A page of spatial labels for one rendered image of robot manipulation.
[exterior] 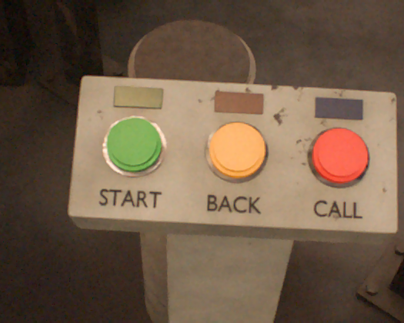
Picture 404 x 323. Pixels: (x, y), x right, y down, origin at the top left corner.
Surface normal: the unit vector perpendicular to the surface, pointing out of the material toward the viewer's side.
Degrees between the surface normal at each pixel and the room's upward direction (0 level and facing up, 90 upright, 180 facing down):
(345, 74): 0
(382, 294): 0
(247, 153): 20
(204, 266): 90
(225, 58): 0
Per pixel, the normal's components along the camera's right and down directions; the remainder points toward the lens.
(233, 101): 0.00, -0.26
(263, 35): 0.02, -0.58
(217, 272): -0.05, 0.82
